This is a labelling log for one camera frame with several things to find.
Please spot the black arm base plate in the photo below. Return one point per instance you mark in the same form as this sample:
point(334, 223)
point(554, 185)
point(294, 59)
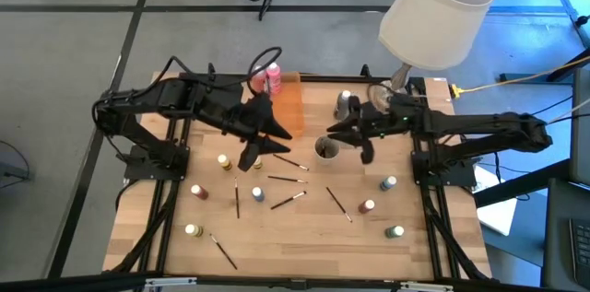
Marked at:
point(136, 170)
point(463, 180)

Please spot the silver frame bracket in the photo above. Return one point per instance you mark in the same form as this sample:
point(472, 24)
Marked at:
point(426, 287)
point(170, 282)

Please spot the pale yellow small paint bottle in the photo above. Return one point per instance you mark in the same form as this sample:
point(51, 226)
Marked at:
point(193, 230)

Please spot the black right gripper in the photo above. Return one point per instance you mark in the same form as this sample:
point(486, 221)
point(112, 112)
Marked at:
point(382, 121)

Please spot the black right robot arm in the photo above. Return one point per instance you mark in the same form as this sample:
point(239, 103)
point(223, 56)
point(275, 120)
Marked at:
point(484, 126)

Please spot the dark grey side panel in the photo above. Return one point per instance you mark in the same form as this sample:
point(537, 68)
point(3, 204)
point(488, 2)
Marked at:
point(581, 144)

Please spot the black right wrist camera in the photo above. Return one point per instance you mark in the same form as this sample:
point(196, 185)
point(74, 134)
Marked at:
point(367, 154)

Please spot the orange-yellow small paint bottle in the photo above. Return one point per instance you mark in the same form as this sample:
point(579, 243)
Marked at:
point(224, 162)

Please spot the black aluminium table frame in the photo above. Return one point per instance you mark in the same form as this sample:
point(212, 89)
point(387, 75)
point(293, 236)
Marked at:
point(322, 78)

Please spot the red small paint bottle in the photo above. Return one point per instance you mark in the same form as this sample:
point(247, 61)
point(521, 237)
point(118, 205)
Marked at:
point(199, 192)

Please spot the blue small paint bottle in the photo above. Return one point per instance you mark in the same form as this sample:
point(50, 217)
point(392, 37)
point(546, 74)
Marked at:
point(258, 194)
point(388, 183)

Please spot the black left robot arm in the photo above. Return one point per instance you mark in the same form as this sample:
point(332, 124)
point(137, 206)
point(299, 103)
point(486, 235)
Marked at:
point(138, 98)

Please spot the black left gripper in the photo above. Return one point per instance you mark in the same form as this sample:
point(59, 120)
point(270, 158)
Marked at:
point(249, 119)

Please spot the orange translucent plastic bin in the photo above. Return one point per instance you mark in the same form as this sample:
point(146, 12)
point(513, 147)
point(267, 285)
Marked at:
point(290, 108)

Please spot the pink large paint bottle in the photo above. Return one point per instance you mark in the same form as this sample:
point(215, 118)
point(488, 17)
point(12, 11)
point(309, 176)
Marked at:
point(274, 78)

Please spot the white flat box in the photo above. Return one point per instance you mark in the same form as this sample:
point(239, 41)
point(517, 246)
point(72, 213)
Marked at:
point(498, 213)

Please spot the dark grey large paint bottle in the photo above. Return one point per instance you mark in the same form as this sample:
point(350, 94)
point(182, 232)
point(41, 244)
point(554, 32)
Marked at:
point(342, 98)

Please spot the grey floor object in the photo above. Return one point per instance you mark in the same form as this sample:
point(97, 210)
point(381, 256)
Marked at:
point(9, 170)

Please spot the black table-level camera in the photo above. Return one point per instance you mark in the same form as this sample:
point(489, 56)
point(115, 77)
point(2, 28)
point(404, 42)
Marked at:
point(298, 284)

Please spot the black diagonal beam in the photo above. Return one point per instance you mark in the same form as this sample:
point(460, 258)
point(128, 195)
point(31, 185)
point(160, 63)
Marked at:
point(521, 183)

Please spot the black side desk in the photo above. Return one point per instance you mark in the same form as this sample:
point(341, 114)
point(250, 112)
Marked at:
point(558, 237)

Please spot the black table edge clamp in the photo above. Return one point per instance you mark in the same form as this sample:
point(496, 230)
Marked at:
point(211, 70)
point(365, 71)

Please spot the coral large paint bottle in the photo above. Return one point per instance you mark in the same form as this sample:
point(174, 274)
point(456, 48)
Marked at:
point(259, 81)

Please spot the silver table lamp white shade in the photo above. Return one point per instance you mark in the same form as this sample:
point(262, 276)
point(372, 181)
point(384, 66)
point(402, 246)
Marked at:
point(433, 20)

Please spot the lemon yellow small paint bottle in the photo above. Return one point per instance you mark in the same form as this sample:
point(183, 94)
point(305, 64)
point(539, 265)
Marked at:
point(259, 164)

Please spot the magenta small paint bottle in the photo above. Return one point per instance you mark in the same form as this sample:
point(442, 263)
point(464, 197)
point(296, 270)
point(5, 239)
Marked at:
point(366, 206)

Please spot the black keyboard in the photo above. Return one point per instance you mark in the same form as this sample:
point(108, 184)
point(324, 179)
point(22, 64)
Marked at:
point(581, 250)

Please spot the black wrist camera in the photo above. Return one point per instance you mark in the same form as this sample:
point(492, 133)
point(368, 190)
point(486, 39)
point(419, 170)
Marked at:
point(246, 160)
point(367, 154)

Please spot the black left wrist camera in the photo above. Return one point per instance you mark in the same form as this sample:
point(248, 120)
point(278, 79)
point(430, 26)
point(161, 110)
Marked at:
point(246, 160)

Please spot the green small paint bottle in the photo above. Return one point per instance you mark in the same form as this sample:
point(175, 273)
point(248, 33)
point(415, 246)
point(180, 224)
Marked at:
point(394, 231)

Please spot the white paper cup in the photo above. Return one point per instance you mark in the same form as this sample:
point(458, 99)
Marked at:
point(328, 161)

